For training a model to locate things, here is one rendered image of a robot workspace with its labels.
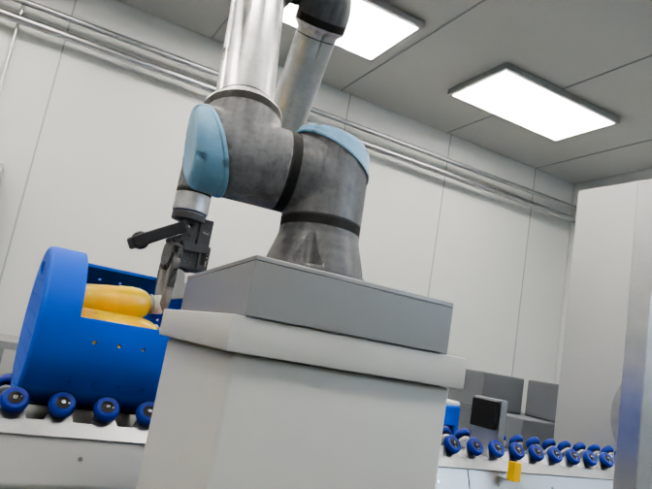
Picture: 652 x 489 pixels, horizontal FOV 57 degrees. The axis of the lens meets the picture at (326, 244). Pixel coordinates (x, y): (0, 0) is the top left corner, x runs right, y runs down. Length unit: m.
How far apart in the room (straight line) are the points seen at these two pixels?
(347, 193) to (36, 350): 0.59
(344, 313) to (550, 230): 6.17
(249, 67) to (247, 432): 0.50
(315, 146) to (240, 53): 0.18
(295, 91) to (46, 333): 0.61
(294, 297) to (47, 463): 0.62
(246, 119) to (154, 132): 3.95
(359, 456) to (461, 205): 5.34
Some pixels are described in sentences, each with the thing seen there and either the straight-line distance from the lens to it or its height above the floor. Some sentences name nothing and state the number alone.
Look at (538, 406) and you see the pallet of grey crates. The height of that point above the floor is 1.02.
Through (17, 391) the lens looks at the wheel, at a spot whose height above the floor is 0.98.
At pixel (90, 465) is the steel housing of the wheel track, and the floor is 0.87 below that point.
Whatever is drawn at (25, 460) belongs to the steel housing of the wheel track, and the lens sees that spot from 1.15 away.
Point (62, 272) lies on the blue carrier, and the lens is 1.14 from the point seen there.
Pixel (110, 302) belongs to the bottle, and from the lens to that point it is 1.22.
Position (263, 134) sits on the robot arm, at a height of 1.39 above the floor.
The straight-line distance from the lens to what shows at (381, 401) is 0.74.
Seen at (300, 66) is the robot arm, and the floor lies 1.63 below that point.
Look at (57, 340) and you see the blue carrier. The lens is 1.11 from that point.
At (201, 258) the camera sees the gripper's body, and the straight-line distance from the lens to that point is 1.28.
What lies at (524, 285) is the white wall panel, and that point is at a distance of 6.48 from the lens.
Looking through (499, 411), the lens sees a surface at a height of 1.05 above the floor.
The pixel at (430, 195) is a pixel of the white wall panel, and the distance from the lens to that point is 5.78.
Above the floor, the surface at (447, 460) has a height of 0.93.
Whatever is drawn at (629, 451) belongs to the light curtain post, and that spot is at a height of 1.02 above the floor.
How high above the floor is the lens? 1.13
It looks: 10 degrees up
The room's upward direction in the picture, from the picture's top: 10 degrees clockwise
